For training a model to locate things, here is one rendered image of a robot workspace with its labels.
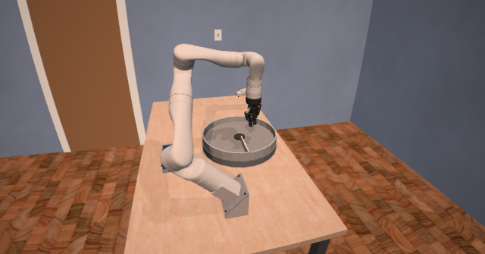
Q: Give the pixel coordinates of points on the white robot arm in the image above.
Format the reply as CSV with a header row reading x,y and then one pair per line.
x,y
180,154

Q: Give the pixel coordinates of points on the dark blue tray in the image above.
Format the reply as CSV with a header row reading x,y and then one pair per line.
x,y
164,170

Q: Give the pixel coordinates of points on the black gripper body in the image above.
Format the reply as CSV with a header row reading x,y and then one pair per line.
x,y
252,103

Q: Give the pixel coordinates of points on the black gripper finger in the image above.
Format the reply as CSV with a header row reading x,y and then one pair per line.
x,y
248,116
258,108

